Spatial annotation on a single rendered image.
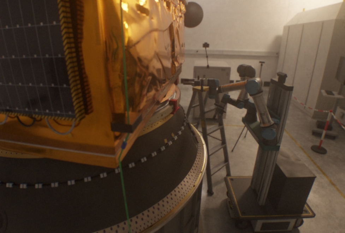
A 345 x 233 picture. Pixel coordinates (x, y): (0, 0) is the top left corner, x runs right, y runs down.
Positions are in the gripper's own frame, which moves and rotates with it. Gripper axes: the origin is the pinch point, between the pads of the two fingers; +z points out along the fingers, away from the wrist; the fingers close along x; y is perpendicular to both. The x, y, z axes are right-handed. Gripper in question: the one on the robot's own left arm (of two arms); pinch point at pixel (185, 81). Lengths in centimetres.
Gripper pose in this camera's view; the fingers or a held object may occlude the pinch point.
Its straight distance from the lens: 178.9
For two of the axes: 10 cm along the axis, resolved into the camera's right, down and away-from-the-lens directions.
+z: -9.9, -0.5, 1.5
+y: 0.0, -9.4, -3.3
